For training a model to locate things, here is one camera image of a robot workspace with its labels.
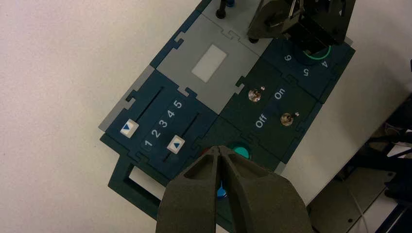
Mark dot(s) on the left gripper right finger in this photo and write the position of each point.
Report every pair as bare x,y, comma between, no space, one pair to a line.
264,205

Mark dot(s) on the blue push button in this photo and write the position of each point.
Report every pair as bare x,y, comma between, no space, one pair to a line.
221,193

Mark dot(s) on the grey metal base plate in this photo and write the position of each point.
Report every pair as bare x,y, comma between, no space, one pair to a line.
341,205

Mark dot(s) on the red push button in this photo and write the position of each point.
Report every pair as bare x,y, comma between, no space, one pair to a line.
204,151

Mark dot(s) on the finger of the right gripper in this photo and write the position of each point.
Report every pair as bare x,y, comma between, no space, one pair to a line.
347,19
273,19

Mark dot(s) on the white slider knob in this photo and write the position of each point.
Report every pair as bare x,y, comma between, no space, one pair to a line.
129,128
175,144

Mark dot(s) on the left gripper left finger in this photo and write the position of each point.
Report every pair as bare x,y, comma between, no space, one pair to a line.
190,202

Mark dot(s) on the green push button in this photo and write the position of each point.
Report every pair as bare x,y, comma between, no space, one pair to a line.
242,151

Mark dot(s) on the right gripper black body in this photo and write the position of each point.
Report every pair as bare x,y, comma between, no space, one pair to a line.
317,25

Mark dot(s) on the metal toggle switch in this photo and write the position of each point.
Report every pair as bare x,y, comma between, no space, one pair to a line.
254,95
285,119

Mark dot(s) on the white rectangular display panel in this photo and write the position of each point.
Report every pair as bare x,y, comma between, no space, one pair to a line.
209,62

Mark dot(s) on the dark teal task board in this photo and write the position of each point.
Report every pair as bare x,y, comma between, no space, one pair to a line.
225,96

